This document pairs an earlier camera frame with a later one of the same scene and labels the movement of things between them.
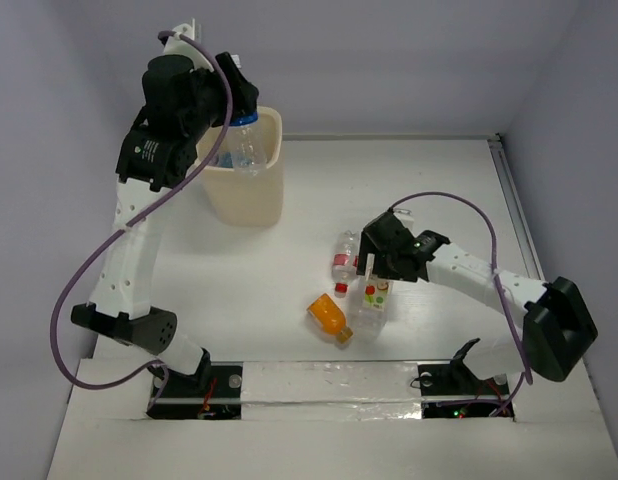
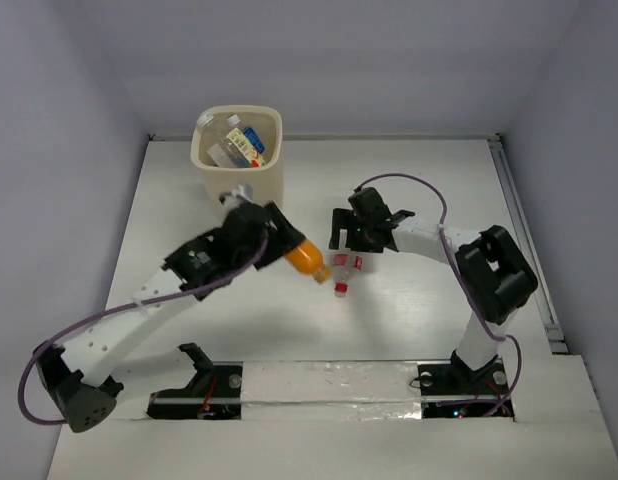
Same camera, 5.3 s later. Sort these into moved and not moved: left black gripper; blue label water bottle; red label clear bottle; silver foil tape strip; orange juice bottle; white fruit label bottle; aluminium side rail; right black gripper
Moved: left black gripper; right black gripper; white fruit label bottle; blue label water bottle; orange juice bottle
Not moved: aluminium side rail; silver foil tape strip; red label clear bottle
